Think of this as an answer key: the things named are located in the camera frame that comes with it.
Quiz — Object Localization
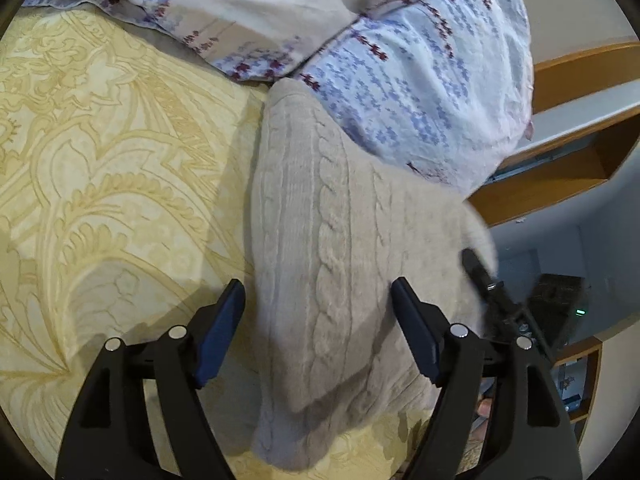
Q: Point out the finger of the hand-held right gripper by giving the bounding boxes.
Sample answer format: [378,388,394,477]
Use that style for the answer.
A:
[461,248,508,321]

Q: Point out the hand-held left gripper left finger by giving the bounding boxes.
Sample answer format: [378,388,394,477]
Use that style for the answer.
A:
[54,278,246,480]

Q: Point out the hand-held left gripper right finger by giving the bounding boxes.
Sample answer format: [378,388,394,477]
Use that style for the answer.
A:
[391,276,583,480]

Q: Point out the beige cable-knit sweater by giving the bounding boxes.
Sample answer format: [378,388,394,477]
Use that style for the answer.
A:
[248,78,498,473]

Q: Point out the wooden open shelf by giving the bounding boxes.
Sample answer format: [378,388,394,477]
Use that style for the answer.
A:
[555,337,603,423]

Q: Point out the blue and pink floral pillow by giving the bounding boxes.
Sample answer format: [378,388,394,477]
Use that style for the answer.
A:
[300,0,536,196]

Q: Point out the yellow patterned bedspread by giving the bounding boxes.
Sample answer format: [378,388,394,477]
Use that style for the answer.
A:
[0,5,451,480]

